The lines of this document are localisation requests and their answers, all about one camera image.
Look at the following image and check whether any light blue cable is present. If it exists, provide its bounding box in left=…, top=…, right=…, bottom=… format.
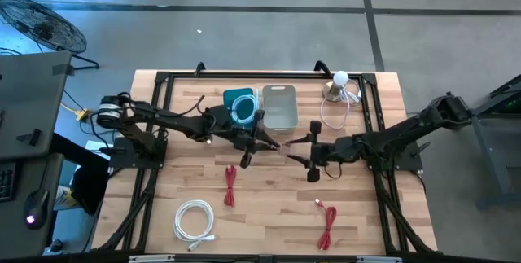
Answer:
left=230, top=88, right=261, bottom=125

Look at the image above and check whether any black keyboard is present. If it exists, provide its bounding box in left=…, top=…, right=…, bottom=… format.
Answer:
left=0, top=163, right=17, bottom=203

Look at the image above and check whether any yellow power plug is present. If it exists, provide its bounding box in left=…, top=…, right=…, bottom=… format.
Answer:
left=60, top=102, right=90, bottom=122

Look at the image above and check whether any silver bracket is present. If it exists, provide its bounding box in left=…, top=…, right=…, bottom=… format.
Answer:
left=356, top=256, right=402, bottom=263
left=129, top=254, right=176, bottom=263

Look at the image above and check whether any black metal table frame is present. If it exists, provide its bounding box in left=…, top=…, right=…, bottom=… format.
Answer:
left=91, top=69, right=439, bottom=256

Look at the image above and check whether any white coiled cable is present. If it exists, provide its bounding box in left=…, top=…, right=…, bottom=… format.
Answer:
left=173, top=199, right=217, bottom=252

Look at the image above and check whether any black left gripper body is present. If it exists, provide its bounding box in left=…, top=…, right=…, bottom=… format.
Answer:
left=228, top=110, right=265, bottom=169

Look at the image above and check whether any grey metal cart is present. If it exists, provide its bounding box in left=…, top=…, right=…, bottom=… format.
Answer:
left=471, top=74, right=521, bottom=209

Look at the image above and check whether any dark grey desk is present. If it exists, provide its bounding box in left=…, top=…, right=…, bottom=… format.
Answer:
left=0, top=152, right=64, bottom=258

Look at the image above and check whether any black computer mouse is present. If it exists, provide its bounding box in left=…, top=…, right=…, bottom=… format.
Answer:
left=23, top=189, right=50, bottom=230

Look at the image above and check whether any black floor fan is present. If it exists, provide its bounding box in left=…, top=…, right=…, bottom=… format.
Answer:
left=0, top=0, right=101, bottom=71

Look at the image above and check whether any red cable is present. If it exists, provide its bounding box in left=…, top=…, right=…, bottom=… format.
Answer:
left=314, top=199, right=338, bottom=252
left=223, top=164, right=238, bottom=208

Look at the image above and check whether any white lamp cord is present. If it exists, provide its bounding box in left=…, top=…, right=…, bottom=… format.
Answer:
left=319, top=79, right=363, bottom=129

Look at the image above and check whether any grey plastic bin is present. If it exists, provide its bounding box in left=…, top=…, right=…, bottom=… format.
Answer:
left=262, top=84, right=300, bottom=134

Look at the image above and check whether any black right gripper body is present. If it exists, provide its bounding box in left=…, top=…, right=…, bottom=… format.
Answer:
left=306, top=121, right=341, bottom=183

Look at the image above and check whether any lamp with white bulb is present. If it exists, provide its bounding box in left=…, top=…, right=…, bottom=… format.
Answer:
left=322, top=70, right=352, bottom=103

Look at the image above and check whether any black bracket on desk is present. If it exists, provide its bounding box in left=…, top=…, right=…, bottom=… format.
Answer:
left=15, top=128, right=42, bottom=147

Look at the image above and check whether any teal plastic bin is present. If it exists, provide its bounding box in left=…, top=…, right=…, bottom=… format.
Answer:
left=222, top=87, right=261, bottom=129

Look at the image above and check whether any person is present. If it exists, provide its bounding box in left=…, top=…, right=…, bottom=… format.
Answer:
left=50, top=132, right=113, bottom=215

